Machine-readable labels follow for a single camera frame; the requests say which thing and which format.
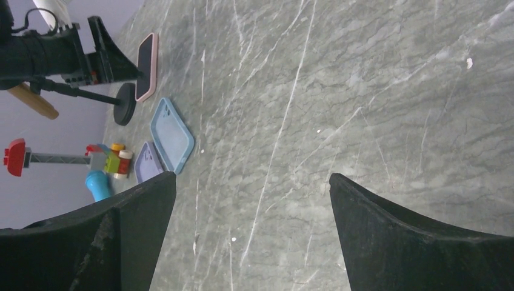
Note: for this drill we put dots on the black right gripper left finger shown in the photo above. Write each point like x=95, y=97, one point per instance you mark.
x=113, y=244

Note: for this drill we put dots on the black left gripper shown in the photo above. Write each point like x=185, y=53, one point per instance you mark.
x=33, y=57

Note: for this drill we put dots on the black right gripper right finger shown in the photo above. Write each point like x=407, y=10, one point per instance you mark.
x=389, y=247

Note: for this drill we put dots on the phone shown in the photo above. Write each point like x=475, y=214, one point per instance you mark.
x=147, y=64

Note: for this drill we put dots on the lavender phone case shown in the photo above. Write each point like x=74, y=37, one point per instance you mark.
x=147, y=164

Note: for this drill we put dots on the light blue phone case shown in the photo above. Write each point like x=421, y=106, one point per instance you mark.
x=171, y=137

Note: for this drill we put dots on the blue marker pen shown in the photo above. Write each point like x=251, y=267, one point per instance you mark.
x=98, y=184

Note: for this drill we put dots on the small red yellow toy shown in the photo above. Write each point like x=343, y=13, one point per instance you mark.
x=114, y=160

